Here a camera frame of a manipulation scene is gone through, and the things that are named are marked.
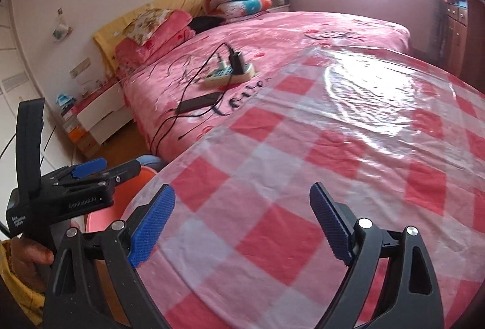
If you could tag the black phone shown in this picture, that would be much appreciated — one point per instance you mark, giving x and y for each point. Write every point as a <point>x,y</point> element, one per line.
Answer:
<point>199,102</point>

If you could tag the white plug adapter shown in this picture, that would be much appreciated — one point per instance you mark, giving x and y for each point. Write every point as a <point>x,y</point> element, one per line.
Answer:
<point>221,64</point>

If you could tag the white nightstand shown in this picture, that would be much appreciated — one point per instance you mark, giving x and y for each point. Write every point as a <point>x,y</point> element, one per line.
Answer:
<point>104,113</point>

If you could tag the black charger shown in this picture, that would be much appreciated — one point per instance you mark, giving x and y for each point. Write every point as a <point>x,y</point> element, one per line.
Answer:
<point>237,63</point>

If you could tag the floral pillow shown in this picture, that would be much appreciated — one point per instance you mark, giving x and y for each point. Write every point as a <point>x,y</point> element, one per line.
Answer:
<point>147,25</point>

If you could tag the pink plastic bucket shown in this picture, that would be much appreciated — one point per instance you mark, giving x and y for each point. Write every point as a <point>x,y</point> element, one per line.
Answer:
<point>125,192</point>

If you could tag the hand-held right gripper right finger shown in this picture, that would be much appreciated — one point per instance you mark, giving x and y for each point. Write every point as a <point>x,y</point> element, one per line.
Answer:
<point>333,223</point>

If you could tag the red checked tablecloth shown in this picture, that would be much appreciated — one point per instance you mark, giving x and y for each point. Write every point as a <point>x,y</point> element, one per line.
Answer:
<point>341,162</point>

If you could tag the folded pink blanket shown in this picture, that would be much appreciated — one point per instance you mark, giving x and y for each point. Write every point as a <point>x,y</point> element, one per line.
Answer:
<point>166,33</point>

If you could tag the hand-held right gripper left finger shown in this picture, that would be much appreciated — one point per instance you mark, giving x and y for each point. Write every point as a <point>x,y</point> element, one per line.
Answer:
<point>151,226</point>

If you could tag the brown wooden cabinet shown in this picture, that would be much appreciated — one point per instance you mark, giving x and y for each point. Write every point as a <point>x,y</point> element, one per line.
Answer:
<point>470,37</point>

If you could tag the bed with pink sheet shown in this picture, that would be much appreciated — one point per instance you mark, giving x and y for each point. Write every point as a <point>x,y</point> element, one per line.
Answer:
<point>303,29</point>

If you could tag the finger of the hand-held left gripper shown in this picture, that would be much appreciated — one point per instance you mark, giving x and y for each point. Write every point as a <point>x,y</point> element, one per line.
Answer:
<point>89,166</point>
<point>121,171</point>

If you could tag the yellow wooden headboard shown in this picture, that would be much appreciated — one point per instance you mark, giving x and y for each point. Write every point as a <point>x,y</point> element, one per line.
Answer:
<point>110,37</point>

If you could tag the small wall ornament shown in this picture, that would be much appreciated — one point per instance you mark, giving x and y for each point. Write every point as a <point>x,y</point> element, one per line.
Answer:
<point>61,27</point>

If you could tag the white power strip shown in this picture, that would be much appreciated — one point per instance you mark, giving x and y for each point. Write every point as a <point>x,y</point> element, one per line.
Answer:
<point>227,78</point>

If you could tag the wall sockets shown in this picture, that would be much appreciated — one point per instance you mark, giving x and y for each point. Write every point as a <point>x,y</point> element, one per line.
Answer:
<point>80,67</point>

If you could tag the dark cloth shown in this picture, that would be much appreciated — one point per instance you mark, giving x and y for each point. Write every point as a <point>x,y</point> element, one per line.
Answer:
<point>204,24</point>

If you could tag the orange cardboard box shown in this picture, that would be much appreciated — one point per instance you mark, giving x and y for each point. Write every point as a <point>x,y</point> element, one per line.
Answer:
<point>79,141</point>

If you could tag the person's left hand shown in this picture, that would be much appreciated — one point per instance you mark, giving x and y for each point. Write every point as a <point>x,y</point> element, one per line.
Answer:
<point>32,253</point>

